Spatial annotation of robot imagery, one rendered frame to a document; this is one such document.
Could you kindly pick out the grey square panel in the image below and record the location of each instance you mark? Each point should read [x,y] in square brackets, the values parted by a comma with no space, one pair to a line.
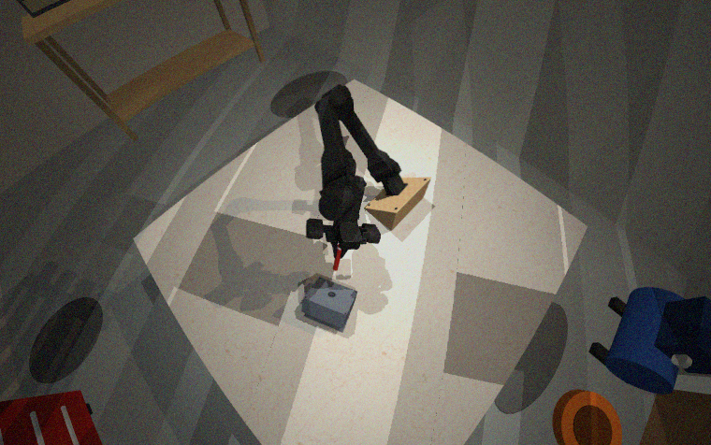
[329,303]

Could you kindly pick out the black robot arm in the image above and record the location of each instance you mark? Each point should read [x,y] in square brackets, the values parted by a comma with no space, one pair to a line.
[342,190]

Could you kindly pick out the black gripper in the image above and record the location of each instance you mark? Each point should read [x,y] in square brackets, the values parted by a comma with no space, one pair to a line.
[315,229]

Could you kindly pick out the dark red peg with white band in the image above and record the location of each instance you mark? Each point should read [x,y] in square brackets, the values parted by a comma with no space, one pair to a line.
[337,259]

